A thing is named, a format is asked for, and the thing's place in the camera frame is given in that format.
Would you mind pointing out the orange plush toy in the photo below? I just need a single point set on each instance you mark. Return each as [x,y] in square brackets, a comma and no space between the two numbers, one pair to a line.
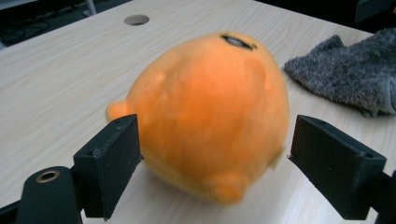
[211,118]

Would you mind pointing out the white metal stand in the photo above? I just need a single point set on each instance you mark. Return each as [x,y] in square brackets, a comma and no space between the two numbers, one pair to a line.
[90,6]

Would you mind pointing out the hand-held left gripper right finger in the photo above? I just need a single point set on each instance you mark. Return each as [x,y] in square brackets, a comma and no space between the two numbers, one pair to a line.
[339,168]

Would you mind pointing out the grey fluffy cloth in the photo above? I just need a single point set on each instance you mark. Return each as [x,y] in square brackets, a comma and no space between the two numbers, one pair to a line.
[342,77]

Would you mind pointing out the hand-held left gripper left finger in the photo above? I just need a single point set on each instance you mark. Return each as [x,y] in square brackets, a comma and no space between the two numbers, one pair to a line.
[109,165]

